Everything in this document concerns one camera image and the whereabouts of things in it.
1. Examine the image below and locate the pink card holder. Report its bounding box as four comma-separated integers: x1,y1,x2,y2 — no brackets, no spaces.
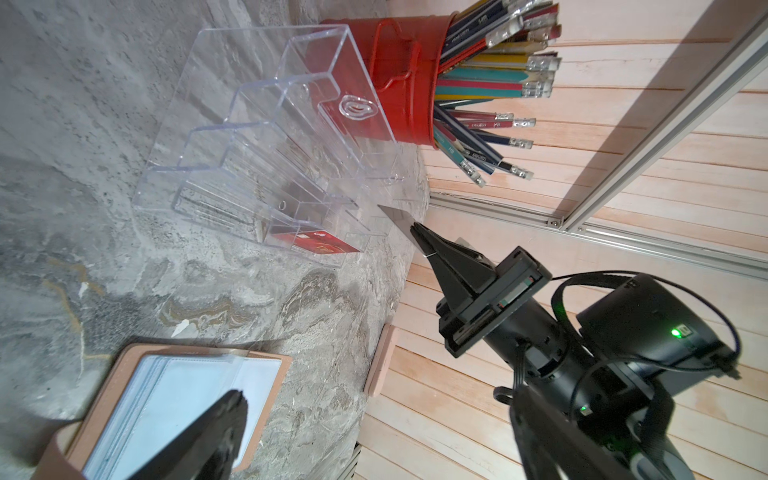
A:
33,343,292,479

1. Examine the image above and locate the red credit card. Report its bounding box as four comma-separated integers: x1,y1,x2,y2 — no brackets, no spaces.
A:
272,230,359,255

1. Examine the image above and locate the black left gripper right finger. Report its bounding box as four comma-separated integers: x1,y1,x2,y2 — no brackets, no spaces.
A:
509,386,633,479

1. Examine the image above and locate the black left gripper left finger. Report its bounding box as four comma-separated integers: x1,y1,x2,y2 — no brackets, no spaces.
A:
130,390,248,480

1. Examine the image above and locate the clear acrylic organizer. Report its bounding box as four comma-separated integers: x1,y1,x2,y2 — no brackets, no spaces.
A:
133,25,403,267

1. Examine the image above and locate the aluminium frame rail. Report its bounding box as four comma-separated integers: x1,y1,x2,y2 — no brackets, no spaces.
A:
430,12,767,280

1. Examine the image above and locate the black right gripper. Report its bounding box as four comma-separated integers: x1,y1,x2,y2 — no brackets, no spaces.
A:
410,222,735,432

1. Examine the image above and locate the bundle of coloured pencils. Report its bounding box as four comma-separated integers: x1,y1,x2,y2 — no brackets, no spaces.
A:
433,0,561,187

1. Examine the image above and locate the red pencil cup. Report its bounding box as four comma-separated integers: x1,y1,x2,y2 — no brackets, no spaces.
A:
314,15,453,146

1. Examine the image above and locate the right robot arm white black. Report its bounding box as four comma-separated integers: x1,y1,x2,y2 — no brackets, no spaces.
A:
403,220,742,479

